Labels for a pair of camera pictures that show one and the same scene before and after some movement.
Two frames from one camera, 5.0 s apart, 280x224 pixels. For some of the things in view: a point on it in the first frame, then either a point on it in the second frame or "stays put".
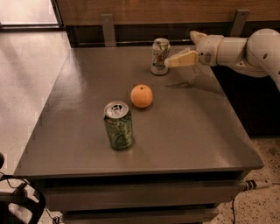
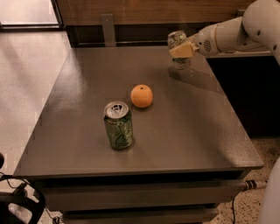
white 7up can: [161, 50] to [174, 39]
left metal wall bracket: [108, 32] stays put
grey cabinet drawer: [141, 194] stays put
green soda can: [119, 124] stays put
